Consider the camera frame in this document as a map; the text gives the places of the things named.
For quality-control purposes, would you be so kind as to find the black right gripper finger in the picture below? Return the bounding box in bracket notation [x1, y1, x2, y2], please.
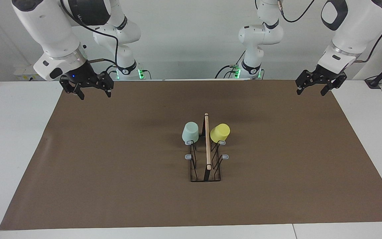
[96, 73, 114, 98]
[60, 78, 85, 101]

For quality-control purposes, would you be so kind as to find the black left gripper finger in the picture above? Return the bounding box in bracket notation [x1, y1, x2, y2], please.
[295, 70, 310, 96]
[320, 74, 348, 96]

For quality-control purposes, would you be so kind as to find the pale green plastic cup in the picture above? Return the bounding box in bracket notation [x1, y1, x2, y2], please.
[181, 122, 199, 144]

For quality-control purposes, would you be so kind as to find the yellow plastic cup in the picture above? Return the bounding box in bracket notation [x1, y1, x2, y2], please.
[210, 123, 230, 143]

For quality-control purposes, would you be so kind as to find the brown table mat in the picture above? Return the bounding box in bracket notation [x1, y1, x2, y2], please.
[0, 79, 382, 231]

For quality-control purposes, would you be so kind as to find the black base power cable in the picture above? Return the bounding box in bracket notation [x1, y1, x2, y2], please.
[105, 65, 117, 81]
[215, 50, 246, 79]

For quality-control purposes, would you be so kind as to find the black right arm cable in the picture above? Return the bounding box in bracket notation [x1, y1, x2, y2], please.
[60, 0, 118, 72]

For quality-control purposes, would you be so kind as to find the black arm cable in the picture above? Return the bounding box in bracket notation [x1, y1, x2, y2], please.
[277, 0, 382, 63]
[60, 0, 118, 72]

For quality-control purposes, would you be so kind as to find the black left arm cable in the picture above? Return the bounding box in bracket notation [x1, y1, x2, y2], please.
[277, 0, 382, 63]

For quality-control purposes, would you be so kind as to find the white wall socket box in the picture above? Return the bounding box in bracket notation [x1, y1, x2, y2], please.
[14, 65, 40, 81]

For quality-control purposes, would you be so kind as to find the black wire cup rack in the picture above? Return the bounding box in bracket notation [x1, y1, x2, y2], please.
[185, 113, 229, 182]

